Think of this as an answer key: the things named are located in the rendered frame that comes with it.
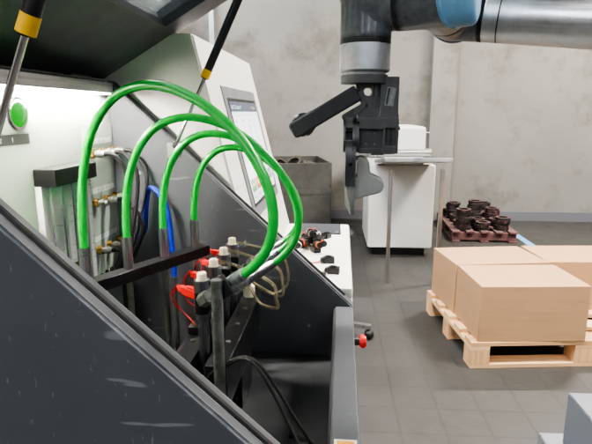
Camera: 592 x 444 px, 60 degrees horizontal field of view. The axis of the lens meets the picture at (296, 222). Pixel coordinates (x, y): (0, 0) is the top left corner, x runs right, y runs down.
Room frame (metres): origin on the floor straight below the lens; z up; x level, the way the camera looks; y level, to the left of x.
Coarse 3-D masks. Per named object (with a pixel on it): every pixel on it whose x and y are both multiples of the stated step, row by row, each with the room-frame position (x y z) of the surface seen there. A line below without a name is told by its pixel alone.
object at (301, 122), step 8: (352, 88) 0.77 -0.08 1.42; (336, 96) 0.78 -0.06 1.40; (344, 96) 0.77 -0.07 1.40; (352, 96) 0.77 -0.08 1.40; (328, 104) 0.78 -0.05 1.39; (336, 104) 0.78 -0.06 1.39; (344, 104) 0.77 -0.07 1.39; (352, 104) 0.78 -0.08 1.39; (312, 112) 0.78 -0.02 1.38; (320, 112) 0.78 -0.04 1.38; (328, 112) 0.78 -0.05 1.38; (336, 112) 0.78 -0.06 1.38; (296, 120) 0.78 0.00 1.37; (304, 120) 0.78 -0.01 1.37; (312, 120) 0.78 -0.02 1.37; (320, 120) 0.78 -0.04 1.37; (296, 128) 0.78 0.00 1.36; (304, 128) 0.78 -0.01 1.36; (312, 128) 0.78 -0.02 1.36; (296, 136) 0.78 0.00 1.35; (304, 136) 0.79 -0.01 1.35
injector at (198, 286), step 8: (208, 280) 0.81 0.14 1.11; (200, 288) 0.80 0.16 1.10; (208, 288) 0.81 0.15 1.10; (200, 312) 0.80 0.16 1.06; (208, 312) 0.80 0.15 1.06; (200, 320) 0.80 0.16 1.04; (208, 320) 0.81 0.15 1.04; (200, 328) 0.81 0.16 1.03; (208, 328) 0.81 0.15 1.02; (200, 336) 0.81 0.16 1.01; (208, 336) 0.81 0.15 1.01; (200, 344) 0.81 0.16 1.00; (208, 344) 0.81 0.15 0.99; (200, 352) 0.81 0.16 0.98; (208, 352) 0.81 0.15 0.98; (200, 360) 0.81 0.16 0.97; (200, 368) 0.81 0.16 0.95
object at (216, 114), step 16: (144, 80) 0.75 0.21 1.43; (112, 96) 0.78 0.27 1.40; (192, 96) 0.70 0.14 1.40; (96, 112) 0.79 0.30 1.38; (208, 112) 0.69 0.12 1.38; (96, 128) 0.80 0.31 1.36; (224, 128) 0.68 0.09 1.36; (240, 144) 0.66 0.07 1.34; (80, 160) 0.82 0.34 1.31; (256, 160) 0.65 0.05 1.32; (80, 176) 0.82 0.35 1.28; (80, 192) 0.82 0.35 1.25; (272, 192) 0.65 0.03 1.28; (80, 208) 0.82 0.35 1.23; (272, 208) 0.64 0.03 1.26; (80, 224) 0.82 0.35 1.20; (272, 224) 0.64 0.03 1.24; (80, 240) 0.83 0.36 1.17; (272, 240) 0.64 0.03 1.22; (256, 256) 0.65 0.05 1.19
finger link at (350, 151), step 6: (348, 132) 0.78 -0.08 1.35; (348, 138) 0.77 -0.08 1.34; (348, 144) 0.76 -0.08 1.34; (348, 150) 0.76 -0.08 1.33; (354, 150) 0.76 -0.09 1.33; (348, 156) 0.75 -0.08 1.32; (354, 156) 0.75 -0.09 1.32; (348, 162) 0.76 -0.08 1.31; (354, 162) 0.75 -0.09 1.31; (348, 168) 0.76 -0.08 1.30; (354, 168) 0.77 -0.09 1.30; (348, 174) 0.76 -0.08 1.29; (354, 174) 0.77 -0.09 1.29; (348, 180) 0.76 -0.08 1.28; (354, 180) 0.77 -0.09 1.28; (348, 186) 0.77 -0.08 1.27; (354, 186) 0.77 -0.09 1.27
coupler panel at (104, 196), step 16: (80, 128) 1.01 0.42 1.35; (96, 144) 1.07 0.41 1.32; (112, 144) 1.14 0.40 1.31; (96, 160) 1.06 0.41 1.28; (112, 160) 1.13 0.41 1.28; (96, 176) 1.06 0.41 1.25; (112, 176) 1.13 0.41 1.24; (96, 192) 1.05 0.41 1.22; (112, 192) 1.12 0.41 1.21; (96, 208) 1.04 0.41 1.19; (112, 208) 1.12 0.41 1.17; (96, 224) 1.04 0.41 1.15; (112, 224) 1.11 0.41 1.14; (96, 240) 1.03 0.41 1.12; (112, 240) 1.08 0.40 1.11; (112, 256) 1.10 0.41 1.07
